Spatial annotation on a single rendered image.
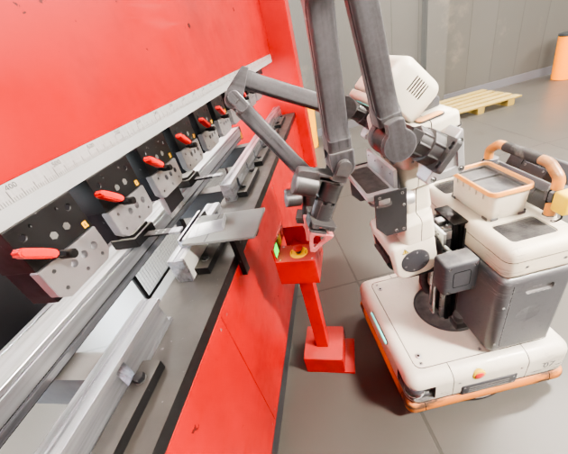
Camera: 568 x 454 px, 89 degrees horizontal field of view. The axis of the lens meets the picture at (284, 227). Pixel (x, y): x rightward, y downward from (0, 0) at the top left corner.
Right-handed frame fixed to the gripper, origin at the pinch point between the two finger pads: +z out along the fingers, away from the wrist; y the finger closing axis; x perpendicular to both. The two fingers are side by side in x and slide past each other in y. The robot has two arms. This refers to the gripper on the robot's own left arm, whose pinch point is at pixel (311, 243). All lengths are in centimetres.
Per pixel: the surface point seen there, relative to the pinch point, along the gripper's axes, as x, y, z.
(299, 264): 6.3, -20.2, 22.9
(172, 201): -42.3, -25.0, 6.6
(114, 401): -43, 28, 31
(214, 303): -24.2, 0.5, 25.9
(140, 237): -53, -28, 25
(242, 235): -18.1, -13.2, 8.8
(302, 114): 39, -229, -1
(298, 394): 25, -13, 99
